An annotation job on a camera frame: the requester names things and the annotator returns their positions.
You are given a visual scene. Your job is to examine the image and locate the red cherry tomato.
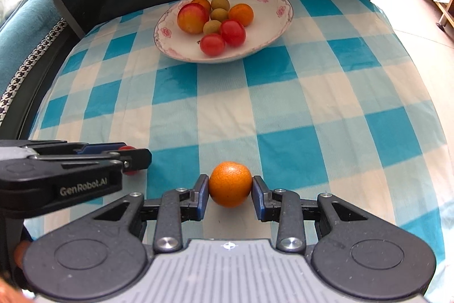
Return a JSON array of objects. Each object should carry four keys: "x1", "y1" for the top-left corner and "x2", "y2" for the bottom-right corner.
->
[
  {"x1": 118, "y1": 145, "x2": 140, "y2": 176},
  {"x1": 220, "y1": 19, "x2": 246, "y2": 48},
  {"x1": 199, "y1": 33, "x2": 226, "y2": 57}
]

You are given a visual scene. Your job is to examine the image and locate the orange mandarin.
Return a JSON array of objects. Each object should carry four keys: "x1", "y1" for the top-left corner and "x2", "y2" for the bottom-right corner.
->
[
  {"x1": 228, "y1": 3, "x2": 255, "y2": 27},
  {"x1": 209, "y1": 162, "x2": 253, "y2": 208},
  {"x1": 192, "y1": 0, "x2": 212, "y2": 14}
]

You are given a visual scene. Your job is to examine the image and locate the large red yellow apple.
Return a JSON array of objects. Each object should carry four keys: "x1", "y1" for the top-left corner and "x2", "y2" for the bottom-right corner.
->
[{"x1": 177, "y1": 3, "x2": 209, "y2": 35}]

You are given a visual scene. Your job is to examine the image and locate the brown longan fruit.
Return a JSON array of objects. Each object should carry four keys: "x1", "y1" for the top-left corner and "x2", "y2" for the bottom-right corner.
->
[
  {"x1": 202, "y1": 19, "x2": 222, "y2": 35},
  {"x1": 210, "y1": 8, "x2": 228, "y2": 22},
  {"x1": 211, "y1": 0, "x2": 230, "y2": 11}
]

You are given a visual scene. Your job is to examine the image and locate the blue white checkered tablecloth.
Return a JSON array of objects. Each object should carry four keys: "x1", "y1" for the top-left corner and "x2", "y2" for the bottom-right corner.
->
[{"x1": 31, "y1": 0, "x2": 453, "y2": 302}]

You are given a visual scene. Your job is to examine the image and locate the teal sofa blanket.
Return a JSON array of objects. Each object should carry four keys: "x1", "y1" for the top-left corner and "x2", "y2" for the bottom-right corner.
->
[{"x1": 1, "y1": 0, "x2": 61, "y2": 120}]

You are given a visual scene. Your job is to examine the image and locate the white floral porcelain plate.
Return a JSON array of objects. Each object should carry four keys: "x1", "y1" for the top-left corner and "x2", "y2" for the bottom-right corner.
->
[{"x1": 154, "y1": 0, "x2": 294, "y2": 64}]

